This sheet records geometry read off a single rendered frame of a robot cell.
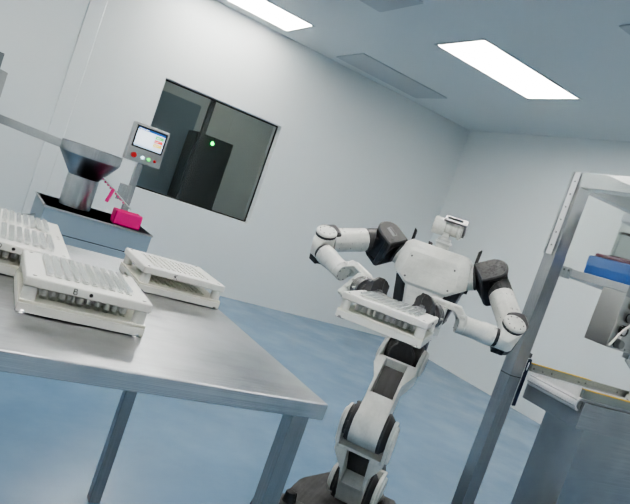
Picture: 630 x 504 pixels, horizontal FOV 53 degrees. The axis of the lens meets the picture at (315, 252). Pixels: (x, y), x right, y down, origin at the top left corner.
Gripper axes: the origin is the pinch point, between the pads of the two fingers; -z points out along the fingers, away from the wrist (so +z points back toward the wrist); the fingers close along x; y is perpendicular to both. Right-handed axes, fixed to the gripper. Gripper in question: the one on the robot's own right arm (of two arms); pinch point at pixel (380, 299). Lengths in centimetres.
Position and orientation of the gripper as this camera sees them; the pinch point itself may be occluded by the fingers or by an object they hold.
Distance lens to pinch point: 194.3
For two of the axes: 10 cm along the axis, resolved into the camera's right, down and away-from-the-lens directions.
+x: -3.4, 9.4, 0.4
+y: -9.1, -3.2, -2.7
